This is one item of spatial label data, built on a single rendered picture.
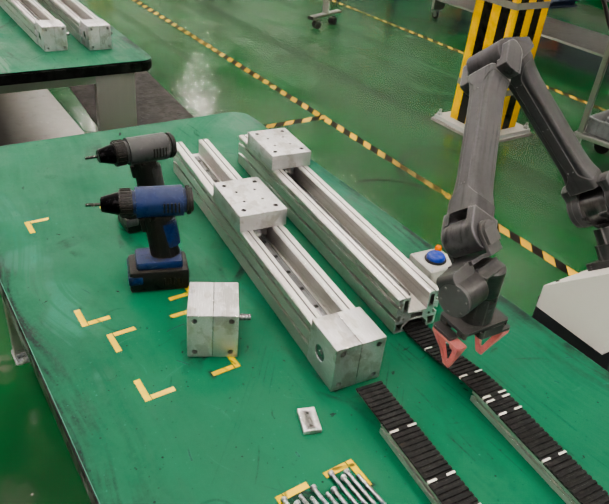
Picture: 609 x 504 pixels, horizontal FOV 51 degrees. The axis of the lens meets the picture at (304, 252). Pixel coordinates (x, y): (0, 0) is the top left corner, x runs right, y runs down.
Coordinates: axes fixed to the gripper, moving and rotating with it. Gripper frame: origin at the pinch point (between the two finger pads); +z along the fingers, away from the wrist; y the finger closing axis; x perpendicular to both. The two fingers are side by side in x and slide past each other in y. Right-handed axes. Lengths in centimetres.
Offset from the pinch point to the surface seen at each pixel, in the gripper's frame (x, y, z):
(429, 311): -14.2, -4.3, 1.8
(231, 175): -73, 12, -4
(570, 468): 25.4, 0.6, 1.7
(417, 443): 11.0, 19.0, 1.7
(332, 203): -53, -5, -2
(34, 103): -304, 22, 60
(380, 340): -6.1, 14.7, -4.2
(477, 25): -244, -237, 18
